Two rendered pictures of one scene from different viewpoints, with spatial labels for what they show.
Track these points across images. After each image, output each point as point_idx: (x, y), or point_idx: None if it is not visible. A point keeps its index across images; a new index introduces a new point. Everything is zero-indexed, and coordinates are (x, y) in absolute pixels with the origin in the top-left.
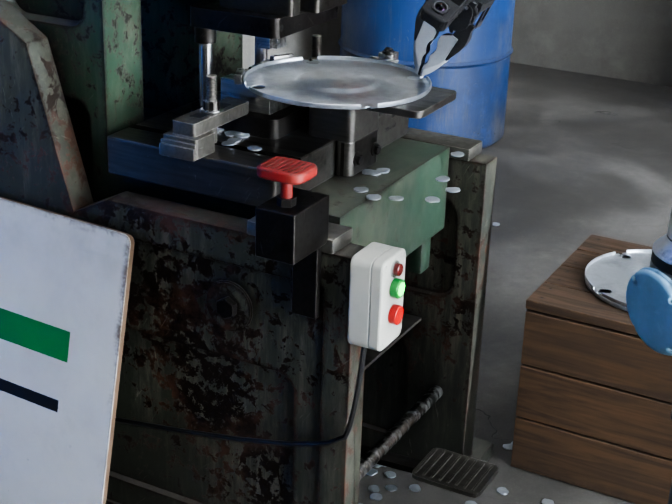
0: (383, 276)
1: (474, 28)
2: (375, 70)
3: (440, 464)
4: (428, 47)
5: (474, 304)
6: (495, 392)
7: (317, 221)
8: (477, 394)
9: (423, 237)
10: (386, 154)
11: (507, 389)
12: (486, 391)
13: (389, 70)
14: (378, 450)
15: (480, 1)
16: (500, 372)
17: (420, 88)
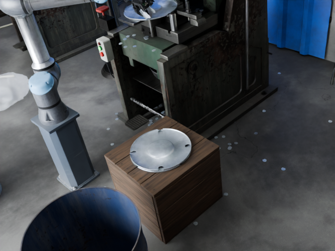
0: (96, 42)
1: (133, 8)
2: (160, 13)
3: (140, 119)
4: (146, 11)
5: (163, 102)
6: (222, 171)
7: (104, 24)
8: (222, 166)
9: (155, 67)
10: (160, 40)
11: (224, 175)
12: (224, 169)
13: (159, 15)
14: (147, 107)
15: (134, 1)
16: (238, 177)
17: (137, 18)
